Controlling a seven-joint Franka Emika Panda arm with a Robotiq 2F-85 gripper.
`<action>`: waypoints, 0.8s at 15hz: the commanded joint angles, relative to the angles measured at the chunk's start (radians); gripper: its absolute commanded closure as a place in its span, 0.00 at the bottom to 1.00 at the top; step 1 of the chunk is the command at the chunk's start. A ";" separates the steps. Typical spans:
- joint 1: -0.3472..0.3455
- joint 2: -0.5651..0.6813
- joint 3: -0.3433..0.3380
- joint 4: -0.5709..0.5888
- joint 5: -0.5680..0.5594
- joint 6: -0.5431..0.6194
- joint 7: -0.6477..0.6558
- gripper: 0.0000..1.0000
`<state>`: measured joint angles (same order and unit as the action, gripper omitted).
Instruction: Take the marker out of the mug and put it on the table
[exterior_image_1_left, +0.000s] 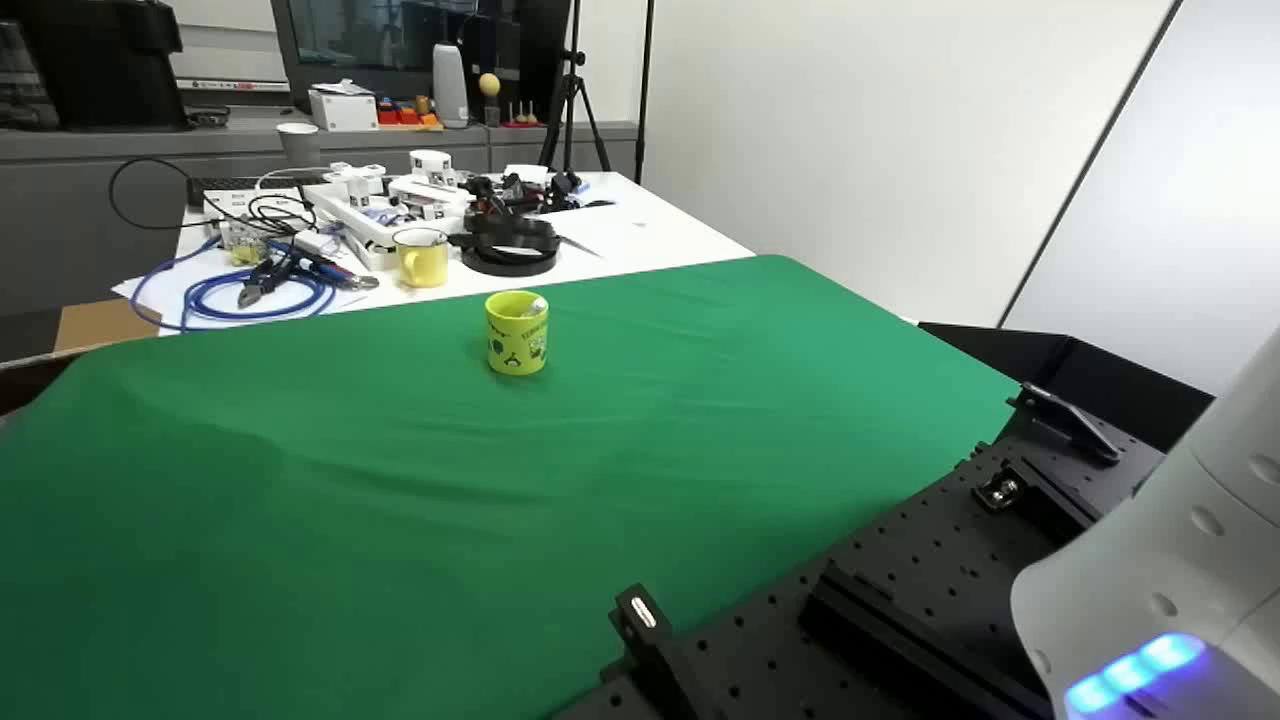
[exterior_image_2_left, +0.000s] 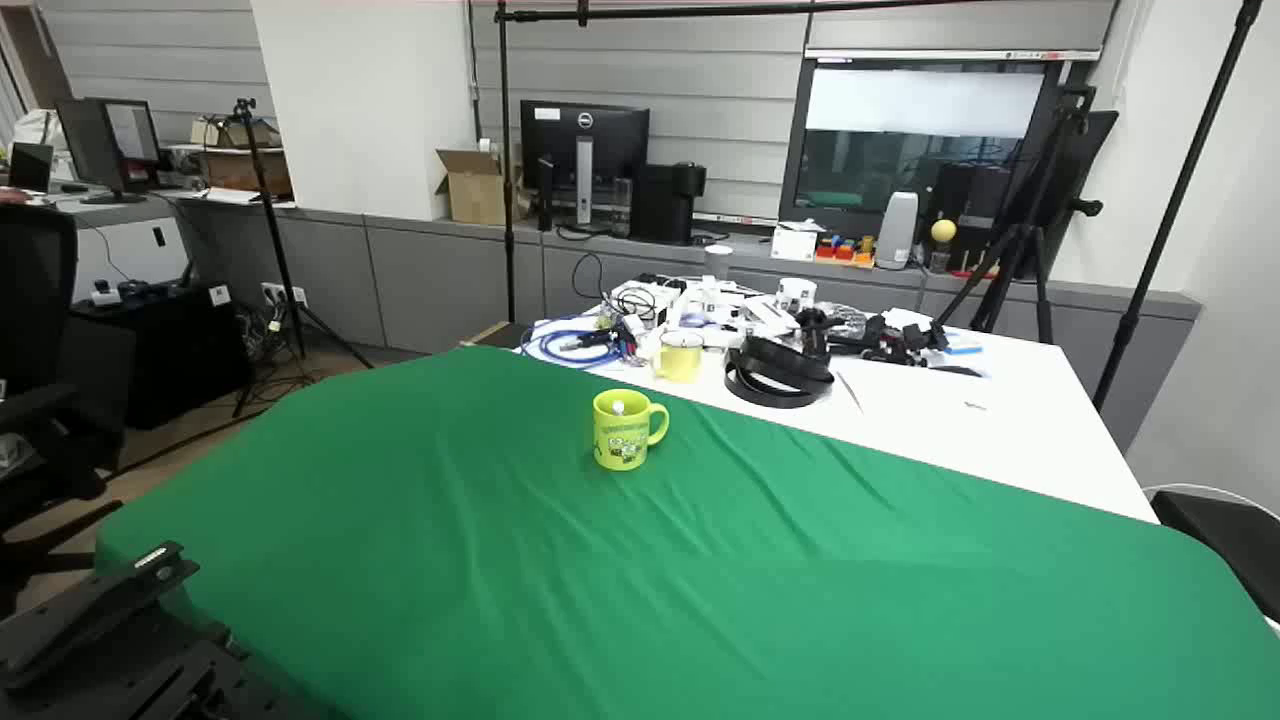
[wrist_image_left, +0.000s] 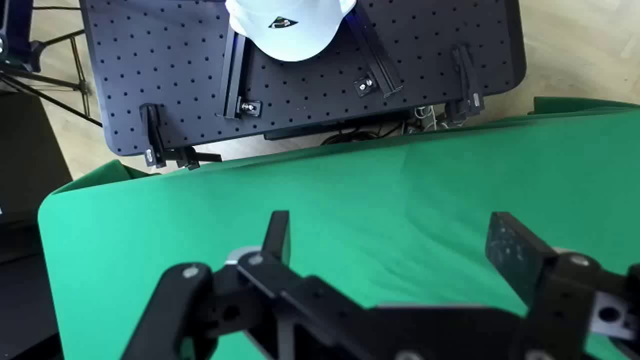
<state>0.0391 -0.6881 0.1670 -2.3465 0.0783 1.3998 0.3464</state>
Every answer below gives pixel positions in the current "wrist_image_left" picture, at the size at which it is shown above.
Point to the black camera tripod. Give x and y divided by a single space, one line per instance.
21 59

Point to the black perforated breadboard base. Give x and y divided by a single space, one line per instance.
170 72

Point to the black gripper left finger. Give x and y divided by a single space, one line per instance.
276 241

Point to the green table cloth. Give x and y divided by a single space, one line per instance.
569 171

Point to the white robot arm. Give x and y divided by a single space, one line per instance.
290 26

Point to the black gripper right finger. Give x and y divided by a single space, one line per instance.
520 258

